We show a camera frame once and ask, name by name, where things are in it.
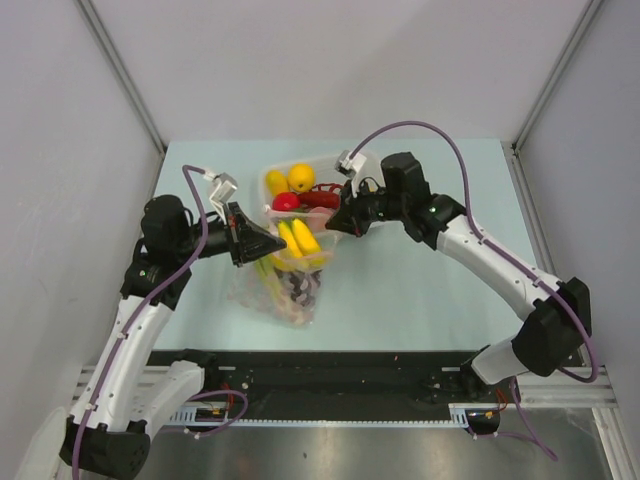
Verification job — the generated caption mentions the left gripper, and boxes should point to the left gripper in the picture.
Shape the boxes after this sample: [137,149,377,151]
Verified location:
[174,201,285,267]

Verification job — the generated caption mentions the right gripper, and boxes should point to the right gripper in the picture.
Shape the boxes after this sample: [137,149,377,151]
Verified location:
[327,176,407,237]

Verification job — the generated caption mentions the white green celery stalk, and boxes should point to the white green celery stalk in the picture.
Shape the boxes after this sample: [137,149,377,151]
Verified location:
[255,257,293,317]

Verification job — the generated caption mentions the yellow banana bunch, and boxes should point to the yellow banana bunch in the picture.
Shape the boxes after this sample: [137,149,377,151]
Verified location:
[277,218,322,259]

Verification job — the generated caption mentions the clear zip top bag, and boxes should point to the clear zip top bag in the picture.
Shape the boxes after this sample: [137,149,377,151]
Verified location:
[228,207,341,326]

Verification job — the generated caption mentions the purple grape bunch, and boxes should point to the purple grape bunch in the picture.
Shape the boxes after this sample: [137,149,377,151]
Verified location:
[276,270,322,310]

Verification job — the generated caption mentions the pink peach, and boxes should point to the pink peach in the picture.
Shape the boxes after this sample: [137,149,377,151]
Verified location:
[306,207,334,232]

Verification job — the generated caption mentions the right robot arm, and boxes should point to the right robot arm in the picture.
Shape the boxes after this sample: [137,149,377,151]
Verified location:
[326,152,592,401]

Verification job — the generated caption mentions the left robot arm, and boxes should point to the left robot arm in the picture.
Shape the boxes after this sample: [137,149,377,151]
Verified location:
[60,195,286,479]

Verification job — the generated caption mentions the red crayfish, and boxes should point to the red crayfish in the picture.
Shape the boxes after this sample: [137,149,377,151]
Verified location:
[297,183,342,209]

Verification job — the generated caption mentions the white plastic basket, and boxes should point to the white plastic basket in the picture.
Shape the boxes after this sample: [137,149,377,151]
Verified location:
[257,152,384,233]

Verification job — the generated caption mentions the red tomato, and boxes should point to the red tomato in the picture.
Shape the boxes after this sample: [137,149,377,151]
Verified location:
[271,192,300,212]

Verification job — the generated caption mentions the yellow orange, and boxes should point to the yellow orange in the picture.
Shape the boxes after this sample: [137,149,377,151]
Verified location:
[287,163,315,193]

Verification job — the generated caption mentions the yellow lemon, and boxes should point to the yellow lemon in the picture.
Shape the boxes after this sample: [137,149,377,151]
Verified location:
[265,170,289,197]

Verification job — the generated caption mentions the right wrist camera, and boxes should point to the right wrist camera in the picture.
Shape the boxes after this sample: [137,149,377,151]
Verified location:
[334,150,367,198]

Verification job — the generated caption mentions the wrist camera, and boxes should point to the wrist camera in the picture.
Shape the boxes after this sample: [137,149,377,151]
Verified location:
[334,150,367,198]
[208,173,238,217]

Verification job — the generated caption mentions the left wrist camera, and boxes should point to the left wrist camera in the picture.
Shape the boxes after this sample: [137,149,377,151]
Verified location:
[208,173,238,217]

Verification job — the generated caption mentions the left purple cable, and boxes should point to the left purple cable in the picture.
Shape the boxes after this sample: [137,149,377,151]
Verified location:
[69,164,214,476]

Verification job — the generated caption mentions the purple cable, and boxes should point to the purple cable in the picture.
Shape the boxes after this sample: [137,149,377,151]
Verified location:
[69,164,214,476]
[349,119,601,384]

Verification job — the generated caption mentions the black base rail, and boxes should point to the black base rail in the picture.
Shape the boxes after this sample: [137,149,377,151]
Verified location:
[148,350,509,424]

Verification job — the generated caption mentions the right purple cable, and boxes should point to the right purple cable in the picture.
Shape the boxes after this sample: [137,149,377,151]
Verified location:
[349,119,601,384]

